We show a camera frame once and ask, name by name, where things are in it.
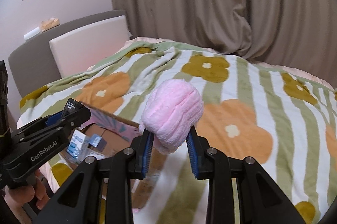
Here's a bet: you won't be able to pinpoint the white roll on headboard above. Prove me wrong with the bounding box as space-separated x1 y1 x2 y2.
23 27 41 41

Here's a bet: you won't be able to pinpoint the orange item on headboard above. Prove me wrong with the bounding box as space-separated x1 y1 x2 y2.
39 18 60 32

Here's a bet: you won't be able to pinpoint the cream headboard cushion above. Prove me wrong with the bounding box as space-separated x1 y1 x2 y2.
49 15 129 77

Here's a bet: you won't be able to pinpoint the clear plastic box white items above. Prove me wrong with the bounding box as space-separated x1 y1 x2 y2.
65 149 106 165

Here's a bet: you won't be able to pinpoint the beige curtain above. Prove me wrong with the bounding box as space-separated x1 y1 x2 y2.
112 0 336 85

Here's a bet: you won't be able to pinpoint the white black patterned box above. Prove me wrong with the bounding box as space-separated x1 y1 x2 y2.
88 133 102 148

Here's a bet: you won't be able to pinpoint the person left hand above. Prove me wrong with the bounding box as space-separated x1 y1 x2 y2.
4 169 49 223

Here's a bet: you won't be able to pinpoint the white blue text carton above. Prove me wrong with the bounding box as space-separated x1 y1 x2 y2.
67 129 89 162

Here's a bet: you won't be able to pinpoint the pink fluffy cloth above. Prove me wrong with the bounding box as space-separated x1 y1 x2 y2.
139 79 204 155

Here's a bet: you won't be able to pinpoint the open cardboard box pink lining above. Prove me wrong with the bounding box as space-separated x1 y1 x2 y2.
60 101 169 212

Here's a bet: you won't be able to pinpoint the small blue grey box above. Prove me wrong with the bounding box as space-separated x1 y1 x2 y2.
61 98 82 117

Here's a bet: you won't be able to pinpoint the grey bed headboard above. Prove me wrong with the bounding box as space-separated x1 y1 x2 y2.
8 10 126 97

